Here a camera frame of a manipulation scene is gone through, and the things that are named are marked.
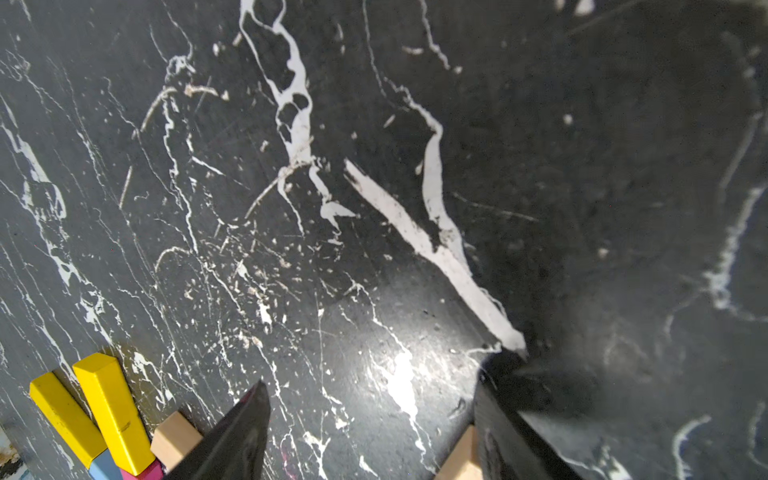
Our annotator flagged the long natural wood block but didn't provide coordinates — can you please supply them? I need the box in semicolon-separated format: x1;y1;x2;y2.
150;411;203;472

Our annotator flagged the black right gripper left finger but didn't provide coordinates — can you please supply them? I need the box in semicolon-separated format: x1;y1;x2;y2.
164;381;271;480

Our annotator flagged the small light blue block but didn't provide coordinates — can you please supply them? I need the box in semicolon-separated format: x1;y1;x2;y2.
88;450;122;480

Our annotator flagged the magenta rectangular block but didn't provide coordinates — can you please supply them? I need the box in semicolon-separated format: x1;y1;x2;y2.
119;459;164;480

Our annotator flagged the long yellow block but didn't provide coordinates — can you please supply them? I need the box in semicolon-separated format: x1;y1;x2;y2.
73;353;156;477

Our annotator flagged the short yellow block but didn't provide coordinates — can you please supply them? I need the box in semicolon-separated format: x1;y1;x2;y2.
29;372;107;469

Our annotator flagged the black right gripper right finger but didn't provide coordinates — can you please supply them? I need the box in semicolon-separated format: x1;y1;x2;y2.
473;350;580;479

